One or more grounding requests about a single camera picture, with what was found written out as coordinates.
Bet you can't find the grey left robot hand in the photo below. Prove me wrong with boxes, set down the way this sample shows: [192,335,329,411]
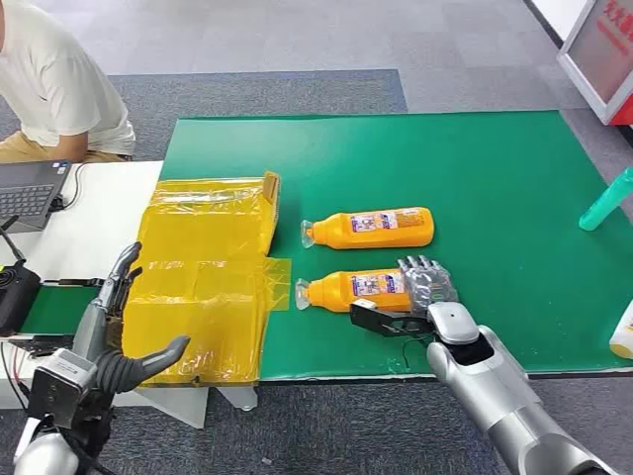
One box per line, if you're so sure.
[72,240,191,395]

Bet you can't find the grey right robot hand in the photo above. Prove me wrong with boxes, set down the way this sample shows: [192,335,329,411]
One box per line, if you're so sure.
[349,255,459,338]

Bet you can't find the orange bottle with clear cap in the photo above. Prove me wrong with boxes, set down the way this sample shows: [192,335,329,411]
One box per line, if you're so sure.
[294,267,413,314]
[300,207,436,251]

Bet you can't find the teal green bottle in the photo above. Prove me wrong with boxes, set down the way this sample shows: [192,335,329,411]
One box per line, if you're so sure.
[579,168,633,232]

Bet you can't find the white and yellow bottle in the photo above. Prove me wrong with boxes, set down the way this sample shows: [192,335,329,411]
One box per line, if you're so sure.
[609,298,633,360]

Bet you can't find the black box with antenna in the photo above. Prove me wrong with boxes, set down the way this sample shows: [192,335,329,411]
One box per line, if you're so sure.
[0,216,43,336]

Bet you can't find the box wrapped in yellow tape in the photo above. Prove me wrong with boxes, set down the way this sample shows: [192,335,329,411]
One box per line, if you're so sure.
[121,171,293,388]

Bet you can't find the green mat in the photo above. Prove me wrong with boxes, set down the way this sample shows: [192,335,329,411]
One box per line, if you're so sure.
[20,110,633,382]

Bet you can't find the white table support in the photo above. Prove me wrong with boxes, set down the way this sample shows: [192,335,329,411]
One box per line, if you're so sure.
[148,385,259,430]

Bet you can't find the dark grey laptop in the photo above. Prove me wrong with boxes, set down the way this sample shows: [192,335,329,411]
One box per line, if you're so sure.
[0,158,72,236]

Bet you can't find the person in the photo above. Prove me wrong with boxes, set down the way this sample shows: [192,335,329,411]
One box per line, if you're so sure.
[0,0,137,165]

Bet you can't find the white framed red sign stand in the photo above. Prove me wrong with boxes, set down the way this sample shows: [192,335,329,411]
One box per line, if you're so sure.
[557,0,633,127]

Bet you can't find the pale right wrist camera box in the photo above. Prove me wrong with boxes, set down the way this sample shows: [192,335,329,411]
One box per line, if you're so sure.
[426,302,481,346]

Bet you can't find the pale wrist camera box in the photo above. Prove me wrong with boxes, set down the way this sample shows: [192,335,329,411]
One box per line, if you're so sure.
[426,302,481,346]
[28,348,99,430]

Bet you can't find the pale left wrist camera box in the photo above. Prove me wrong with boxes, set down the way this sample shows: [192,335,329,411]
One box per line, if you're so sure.
[28,348,99,430]

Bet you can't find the black laptop cable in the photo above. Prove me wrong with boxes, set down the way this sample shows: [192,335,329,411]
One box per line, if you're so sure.
[49,163,88,213]

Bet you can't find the red and black wires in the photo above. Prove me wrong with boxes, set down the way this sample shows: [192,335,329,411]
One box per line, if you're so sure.
[0,339,32,411]

